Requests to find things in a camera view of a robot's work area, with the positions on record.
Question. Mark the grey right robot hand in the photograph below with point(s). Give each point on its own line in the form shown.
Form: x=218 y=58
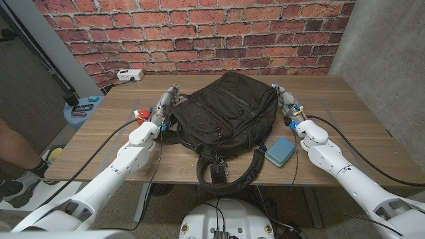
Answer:
x=289 y=103

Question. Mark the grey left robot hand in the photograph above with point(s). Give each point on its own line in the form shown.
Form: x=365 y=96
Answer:
x=164 y=106

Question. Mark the black backpack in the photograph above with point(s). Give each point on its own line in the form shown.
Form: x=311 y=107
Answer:
x=225 y=113

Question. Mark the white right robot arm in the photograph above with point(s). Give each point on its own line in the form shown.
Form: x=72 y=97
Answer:
x=348 y=179

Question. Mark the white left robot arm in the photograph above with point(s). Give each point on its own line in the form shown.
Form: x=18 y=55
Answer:
x=109 y=176

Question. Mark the white power strip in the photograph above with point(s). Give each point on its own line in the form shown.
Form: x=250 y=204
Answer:
x=129 y=74

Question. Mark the teal sponge block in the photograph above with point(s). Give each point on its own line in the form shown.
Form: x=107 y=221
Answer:
x=280 y=152

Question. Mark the small teal box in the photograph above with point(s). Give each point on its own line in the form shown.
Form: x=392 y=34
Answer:
x=93 y=99

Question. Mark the red brick printed backdrop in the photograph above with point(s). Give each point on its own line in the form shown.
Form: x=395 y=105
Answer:
x=199 y=33

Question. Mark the blue round stool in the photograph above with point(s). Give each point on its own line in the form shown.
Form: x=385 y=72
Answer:
x=83 y=121

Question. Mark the black round floor fan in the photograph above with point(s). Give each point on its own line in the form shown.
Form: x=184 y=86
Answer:
x=162 y=190

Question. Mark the small red item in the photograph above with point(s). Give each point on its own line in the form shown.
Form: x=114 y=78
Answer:
x=79 y=114

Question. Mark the black luggage tag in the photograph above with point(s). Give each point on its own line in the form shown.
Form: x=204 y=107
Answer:
x=218 y=174

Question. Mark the black cylinder cup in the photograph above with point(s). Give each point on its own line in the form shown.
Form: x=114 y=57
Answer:
x=71 y=100

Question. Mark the grey table leg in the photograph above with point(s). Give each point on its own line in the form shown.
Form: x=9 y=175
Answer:
x=142 y=202
x=313 y=207

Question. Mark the yellow round object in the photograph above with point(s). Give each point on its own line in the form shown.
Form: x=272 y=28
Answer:
x=55 y=154

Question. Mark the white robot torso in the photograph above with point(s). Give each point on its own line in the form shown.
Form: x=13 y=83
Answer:
x=225 y=215

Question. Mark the white floor platform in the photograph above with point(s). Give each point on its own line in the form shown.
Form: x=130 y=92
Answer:
x=50 y=194

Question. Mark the person's bare leg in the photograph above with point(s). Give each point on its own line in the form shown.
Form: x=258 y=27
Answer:
x=16 y=146

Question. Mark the grey sneaker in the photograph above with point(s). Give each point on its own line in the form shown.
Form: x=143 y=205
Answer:
x=20 y=189

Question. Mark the grey door frame post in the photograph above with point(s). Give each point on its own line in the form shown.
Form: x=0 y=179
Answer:
x=50 y=43

